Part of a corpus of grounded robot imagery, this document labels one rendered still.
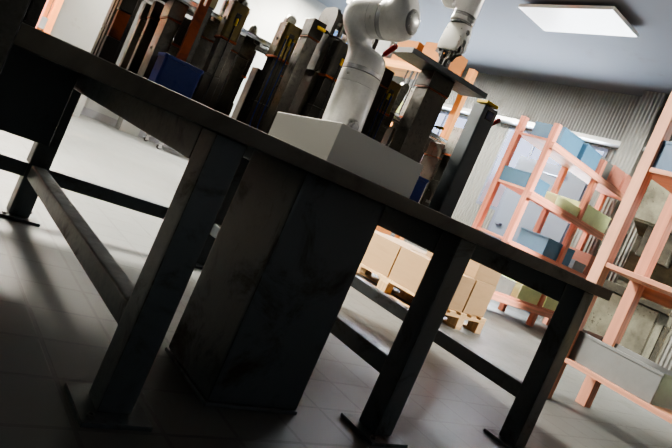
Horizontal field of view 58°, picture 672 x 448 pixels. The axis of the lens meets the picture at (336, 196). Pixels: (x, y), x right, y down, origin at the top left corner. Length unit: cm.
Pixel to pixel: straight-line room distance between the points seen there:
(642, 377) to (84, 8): 773
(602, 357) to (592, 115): 639
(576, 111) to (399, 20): 824
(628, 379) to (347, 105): 242
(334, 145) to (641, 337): 506
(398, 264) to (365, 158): 309
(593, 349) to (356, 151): 248
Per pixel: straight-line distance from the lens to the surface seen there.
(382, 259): 472
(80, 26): 900
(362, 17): 180
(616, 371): 367
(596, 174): 741
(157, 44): 207
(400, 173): 165
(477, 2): 223
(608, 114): 962
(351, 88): 171
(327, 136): 152
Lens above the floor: 67
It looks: 2 degrees down
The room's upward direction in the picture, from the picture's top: 24 degrees clockwise
